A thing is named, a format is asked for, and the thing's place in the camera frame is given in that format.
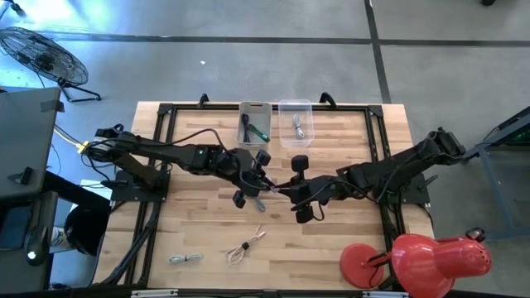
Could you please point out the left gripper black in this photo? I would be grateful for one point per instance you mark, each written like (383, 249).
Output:
(248, 174)

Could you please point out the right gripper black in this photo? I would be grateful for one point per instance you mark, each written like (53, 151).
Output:
(308, 192)

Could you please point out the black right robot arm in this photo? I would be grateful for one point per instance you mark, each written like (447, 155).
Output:
(393, 169)

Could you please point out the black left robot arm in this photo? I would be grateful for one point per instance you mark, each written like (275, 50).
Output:
(174, 151)

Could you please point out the opaque grey-white plastic bin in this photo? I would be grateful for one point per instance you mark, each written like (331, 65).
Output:
(261, 113)

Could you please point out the clear plastic bin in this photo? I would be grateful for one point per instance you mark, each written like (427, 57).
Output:
(306, 120)

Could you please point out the red desk lamp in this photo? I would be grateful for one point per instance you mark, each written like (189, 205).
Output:
(426, 260)

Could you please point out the black round stool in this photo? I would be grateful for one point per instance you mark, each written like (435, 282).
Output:
(85, 227)

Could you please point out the blue-grey metal cart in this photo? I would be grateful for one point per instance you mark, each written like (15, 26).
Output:
(484, 147)

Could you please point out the black computer mouse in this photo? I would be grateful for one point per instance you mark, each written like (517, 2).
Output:
(36, 244)

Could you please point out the grey side desk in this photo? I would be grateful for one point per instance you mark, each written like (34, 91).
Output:
(25, 136)

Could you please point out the black floor fan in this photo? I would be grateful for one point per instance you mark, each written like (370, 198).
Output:
(41, 56)

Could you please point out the black aluminium table frame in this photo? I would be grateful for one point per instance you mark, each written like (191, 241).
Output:
(198, 108)

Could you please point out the white aluminium bracket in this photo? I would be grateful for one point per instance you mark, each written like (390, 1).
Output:
(154, 293)
(385, 294)

